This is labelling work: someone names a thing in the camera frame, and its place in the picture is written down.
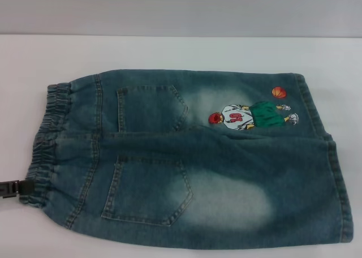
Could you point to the blue denim shorts with print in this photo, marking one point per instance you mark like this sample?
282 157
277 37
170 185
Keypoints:
226 167

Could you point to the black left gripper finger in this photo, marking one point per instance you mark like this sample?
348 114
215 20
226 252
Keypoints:
17 188
2 205

